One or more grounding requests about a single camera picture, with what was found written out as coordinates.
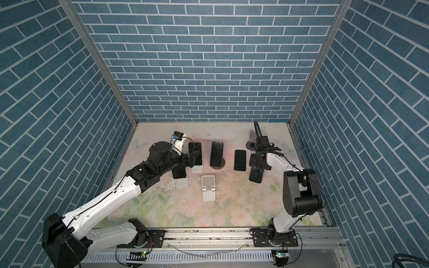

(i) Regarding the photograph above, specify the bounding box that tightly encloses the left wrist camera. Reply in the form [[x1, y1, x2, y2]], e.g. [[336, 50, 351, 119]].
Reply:
[[171, 131, 184, 144]]

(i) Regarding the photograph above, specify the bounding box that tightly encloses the black cable bottom right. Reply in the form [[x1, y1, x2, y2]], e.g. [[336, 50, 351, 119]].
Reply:
[[391, 253, 429, 268]]

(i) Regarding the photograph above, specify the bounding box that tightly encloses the black phone pink edge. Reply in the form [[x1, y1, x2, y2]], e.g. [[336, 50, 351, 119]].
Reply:
[[188, 142, 203, 166]]

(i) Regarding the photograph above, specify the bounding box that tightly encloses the left controller board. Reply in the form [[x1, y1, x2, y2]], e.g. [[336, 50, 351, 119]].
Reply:
[[125, 251, 147, 268]]

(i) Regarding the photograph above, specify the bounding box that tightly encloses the white vented cable duct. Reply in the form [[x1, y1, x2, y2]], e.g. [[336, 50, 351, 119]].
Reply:
[[82, 250, 273, 264]]

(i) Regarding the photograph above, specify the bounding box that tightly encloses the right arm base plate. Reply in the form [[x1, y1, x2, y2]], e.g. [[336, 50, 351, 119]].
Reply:
[[249, 228, 298, 247]]

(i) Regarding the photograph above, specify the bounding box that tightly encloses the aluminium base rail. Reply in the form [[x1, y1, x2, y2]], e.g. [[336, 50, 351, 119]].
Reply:
[[80, 226, 354, 268]]

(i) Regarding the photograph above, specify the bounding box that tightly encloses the left aluminium corner post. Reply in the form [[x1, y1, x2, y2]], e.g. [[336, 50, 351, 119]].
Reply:
[[57, 0, 138, 127]]

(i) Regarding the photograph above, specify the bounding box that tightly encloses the black phone teal edge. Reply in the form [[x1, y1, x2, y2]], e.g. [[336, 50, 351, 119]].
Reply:
[[249, 166, 264, 184]]

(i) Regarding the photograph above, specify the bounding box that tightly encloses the black phone on round stand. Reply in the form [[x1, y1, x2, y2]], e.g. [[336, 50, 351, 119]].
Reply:
[[210, 141, 223, 166]]

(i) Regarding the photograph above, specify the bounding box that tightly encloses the white stand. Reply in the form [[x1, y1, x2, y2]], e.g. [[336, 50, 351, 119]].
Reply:
[[191, 165, 203, 174], [176, 178, 189, 189], [201, 175, 216, 202]]

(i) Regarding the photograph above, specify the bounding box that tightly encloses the black phone cracked screen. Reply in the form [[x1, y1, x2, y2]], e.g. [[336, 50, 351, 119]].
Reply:
[[234, 150, 246, 172]]

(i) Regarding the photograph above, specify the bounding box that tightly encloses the white stand far left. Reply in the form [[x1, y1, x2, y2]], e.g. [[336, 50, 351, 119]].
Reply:
[[176, 178, 189, 189]]

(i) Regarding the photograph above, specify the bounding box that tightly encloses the white stand front middle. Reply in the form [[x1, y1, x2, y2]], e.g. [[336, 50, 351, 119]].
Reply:
[[201, 175, 216, 202]]

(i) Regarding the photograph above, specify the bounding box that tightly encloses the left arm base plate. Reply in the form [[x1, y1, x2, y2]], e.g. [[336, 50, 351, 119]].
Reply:
[[117, 230, 165, 250]]

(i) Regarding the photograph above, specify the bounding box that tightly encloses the right aluminium corner post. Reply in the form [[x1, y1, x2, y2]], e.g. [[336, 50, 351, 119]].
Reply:
[[289, 0, 355, 126]]

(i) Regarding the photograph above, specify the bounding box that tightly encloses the black phone far left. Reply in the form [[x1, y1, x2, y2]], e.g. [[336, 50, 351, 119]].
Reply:
[[172, 165, 187, 179]]

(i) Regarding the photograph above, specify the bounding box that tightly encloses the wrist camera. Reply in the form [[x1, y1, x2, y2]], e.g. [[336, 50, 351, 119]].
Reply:
[[257, 136, 270, 149], [171, 131, 184, 144]]

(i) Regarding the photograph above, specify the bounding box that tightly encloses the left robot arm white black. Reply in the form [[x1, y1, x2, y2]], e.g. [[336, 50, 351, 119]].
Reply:
[[42, 141, 202, 268]]

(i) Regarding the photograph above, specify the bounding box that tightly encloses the aluminium corner post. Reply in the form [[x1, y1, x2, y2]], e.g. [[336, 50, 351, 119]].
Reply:
[[57, 0, 138, 127], [289, 0, 355, 126]]

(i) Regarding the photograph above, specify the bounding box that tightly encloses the dark round phone stand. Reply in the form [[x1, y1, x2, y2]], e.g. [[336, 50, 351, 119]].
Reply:
[[211, 158, 225, 170]]

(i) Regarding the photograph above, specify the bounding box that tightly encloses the controller board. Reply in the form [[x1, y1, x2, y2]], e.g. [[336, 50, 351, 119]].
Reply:
[[271, 250, 289, 268], [125, 251, 147, 268]]

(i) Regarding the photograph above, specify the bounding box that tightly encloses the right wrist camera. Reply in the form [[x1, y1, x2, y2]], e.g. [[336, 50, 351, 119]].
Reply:
[[257, 136, 270, 149]]

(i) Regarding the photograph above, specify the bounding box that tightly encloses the white stand back middle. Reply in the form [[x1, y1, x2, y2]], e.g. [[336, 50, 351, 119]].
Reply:
[[191, 165, 203, 174]]

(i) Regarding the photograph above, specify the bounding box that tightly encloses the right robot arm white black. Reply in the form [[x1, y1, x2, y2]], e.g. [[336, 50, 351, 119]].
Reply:
[[249, 135, 324, 246]]

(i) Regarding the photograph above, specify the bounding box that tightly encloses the right controller board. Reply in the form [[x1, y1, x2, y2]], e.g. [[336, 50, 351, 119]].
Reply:
[[271, 250, 289, 268]]

